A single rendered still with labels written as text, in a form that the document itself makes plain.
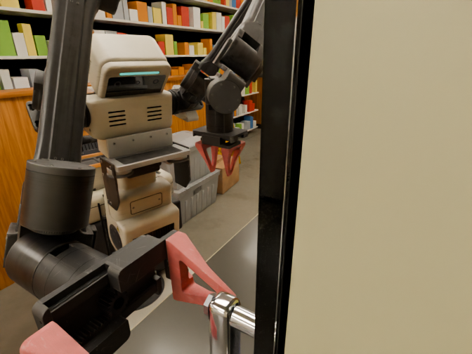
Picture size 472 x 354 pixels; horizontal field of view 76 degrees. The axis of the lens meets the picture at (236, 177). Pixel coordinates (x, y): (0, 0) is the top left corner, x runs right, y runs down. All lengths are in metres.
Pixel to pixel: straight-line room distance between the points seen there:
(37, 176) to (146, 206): 0.84
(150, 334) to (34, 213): 0.29
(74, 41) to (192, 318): 0.43
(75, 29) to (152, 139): 0.61
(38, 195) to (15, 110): 1.86
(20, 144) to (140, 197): 1.21
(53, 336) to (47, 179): 0.13
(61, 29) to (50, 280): 0.31
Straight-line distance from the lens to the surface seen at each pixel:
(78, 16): 0.48
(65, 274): 0.29
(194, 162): 2.51
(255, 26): 0.68
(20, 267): 0.34
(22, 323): 2.12
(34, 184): 0.31
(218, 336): 0.19
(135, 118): 1.02
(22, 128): 2.18
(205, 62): 1.01
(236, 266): 0.63
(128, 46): 0.98
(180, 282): 0.30
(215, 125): 0.61
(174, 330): 0.53
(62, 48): 0.46
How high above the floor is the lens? 1.34
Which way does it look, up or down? 22 degrees down
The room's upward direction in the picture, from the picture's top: straight up
